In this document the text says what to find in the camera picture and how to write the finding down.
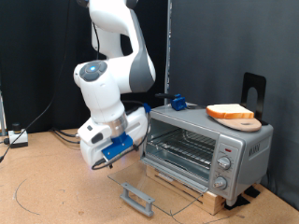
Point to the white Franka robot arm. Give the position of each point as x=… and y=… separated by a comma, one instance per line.
x=102, y=93

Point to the black metal bookend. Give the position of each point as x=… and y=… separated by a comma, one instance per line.
x=249, y=82

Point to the thin aluminium frame post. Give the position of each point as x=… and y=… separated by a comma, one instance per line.
x=2, y=115

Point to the silver oven knob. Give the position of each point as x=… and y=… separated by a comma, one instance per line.
x=220, y=182
x=224, y=162

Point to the round wooden cutting board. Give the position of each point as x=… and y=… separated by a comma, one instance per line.
x=243, y=125

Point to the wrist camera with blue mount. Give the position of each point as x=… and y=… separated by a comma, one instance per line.
x=118, y=147

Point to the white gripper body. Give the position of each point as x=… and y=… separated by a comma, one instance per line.
x=92, y=151

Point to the white power adapter box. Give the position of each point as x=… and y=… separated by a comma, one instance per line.
x=18, y=137

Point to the wooden slatted crate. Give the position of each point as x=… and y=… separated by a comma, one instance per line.
x=215, y=202

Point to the silver toaster oven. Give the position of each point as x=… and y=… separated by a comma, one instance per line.
x=249, y=161

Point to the black foam pad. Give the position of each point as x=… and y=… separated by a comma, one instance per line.
x=236, y=202
x=253, y=191

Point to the vertical aluminium pole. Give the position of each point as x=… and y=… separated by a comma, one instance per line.
x=168, y=46

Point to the slice of white bread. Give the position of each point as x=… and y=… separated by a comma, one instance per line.
x=230, y=110

